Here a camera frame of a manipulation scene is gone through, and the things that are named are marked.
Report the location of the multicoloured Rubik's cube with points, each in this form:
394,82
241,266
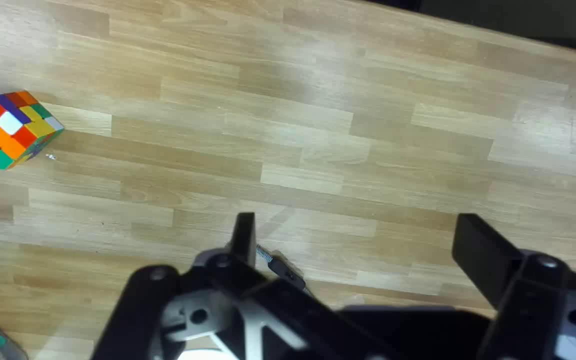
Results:
11,131

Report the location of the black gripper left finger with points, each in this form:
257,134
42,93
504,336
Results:
242,236

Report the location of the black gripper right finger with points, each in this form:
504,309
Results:
485,257

